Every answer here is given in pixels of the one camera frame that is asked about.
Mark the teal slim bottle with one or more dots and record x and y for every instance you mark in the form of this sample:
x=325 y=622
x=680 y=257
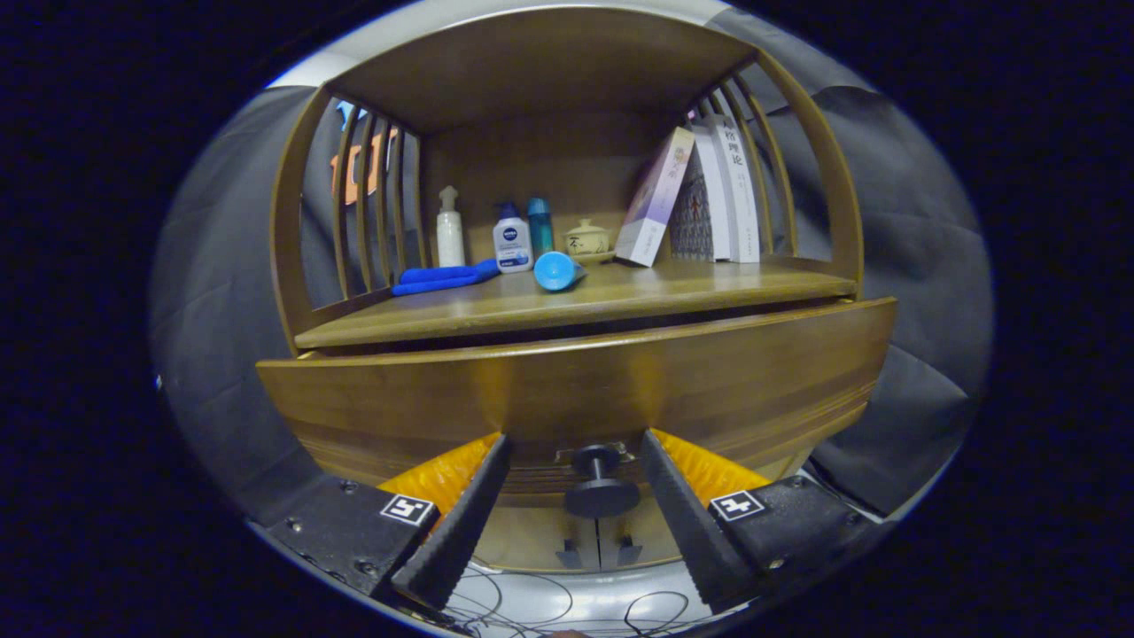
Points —
x=540 y=230

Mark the purple and white book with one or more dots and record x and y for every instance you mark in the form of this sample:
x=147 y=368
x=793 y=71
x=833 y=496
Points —
x=656 y=199

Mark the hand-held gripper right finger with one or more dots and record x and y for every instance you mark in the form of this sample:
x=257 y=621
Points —
x=691 y=523

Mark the black round drawer knob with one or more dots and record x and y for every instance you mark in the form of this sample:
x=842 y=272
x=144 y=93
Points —
x=601 y=496

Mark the white book with patterned cover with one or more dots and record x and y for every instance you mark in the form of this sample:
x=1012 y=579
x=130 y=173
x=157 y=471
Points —
x=695 y=213

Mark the blue folded cloth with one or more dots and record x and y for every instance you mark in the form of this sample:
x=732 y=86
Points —
x=443 y=279

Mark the white pump bottle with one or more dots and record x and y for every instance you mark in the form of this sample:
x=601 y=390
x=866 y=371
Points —
x=450 y=237

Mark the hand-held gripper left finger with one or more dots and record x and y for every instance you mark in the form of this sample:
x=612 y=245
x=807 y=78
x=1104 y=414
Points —
x=461 y=523

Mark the beige ceramic lidded jar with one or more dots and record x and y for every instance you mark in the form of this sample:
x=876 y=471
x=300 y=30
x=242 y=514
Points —
x=586 y=241

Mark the white book with black lettering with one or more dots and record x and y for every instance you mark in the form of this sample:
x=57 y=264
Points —
x=740 y=186

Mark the blue and white cosmetic tube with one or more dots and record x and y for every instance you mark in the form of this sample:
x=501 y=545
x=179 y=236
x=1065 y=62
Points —
x=558 y=271

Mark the wooden cabinet door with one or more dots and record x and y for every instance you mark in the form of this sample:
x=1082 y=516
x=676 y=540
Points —
x=660 y=536
x=532 y=540

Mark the white bottle with blue cap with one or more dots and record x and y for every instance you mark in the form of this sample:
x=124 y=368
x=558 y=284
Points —
x=512 y=246

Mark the brown wooden drawer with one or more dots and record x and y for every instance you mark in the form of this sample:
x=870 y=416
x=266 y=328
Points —
x=576 y=381

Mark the brown wooden cabinet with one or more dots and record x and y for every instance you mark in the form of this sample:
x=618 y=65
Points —
x=540 y=62

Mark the black backdrop cloth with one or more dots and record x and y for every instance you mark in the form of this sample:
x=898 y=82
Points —
x=221 y=292

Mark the brown wooden countertop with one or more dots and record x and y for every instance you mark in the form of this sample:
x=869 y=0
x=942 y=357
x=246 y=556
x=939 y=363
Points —
x=620 y=297

